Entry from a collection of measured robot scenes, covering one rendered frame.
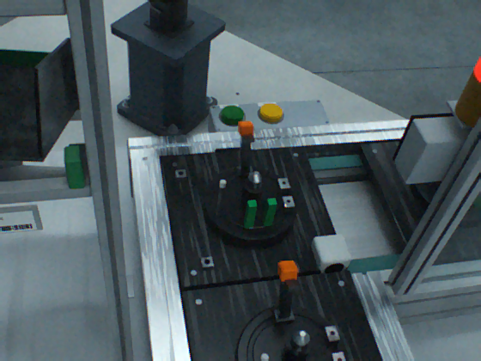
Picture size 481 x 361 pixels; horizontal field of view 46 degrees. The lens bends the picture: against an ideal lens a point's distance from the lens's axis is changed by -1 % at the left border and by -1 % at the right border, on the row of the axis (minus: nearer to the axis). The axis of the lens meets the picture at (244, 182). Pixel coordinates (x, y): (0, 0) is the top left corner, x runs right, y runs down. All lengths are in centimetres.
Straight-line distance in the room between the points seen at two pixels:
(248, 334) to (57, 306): 31
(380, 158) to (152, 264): 42
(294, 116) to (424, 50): 211
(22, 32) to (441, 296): 101
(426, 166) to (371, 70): 220
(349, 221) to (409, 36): 228
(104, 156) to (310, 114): 67
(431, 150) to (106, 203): 36
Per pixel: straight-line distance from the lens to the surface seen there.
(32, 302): 92
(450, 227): 74
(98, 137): 41
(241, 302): 78
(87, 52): 36
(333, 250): 82
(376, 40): 306
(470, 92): 63
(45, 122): 47
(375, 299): 84
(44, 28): 140
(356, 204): 99
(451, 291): 90
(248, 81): 126
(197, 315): 77
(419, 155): 65
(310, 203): 89
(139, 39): 101
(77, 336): 88
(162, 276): 81
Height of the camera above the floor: 165
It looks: 49 degrees down
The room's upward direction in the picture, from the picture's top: 10 degrees clockwise
